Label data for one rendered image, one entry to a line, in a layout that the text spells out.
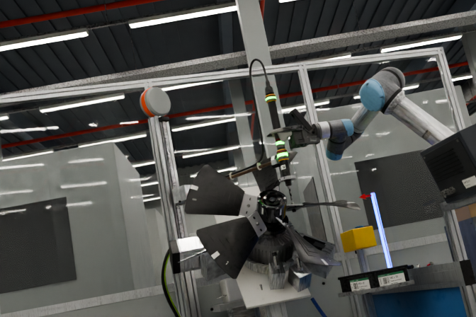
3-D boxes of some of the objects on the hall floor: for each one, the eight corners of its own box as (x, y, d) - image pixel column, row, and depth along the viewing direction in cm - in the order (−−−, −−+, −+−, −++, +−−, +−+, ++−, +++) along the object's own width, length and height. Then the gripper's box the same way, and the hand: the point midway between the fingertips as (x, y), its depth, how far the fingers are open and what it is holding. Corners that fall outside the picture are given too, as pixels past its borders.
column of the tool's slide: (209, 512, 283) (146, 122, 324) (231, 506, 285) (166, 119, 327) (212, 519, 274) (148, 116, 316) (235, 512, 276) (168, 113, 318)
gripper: (324, 139, 265) (274, 146, 260) (315, 146, 276) (268, 153, 271) (319, 119, 267) (270, 125, 262) (311, 127, 278) (263, 133, 273)
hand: (270, 132), depth 267 cm, fingers closed on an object, 4 cm apart
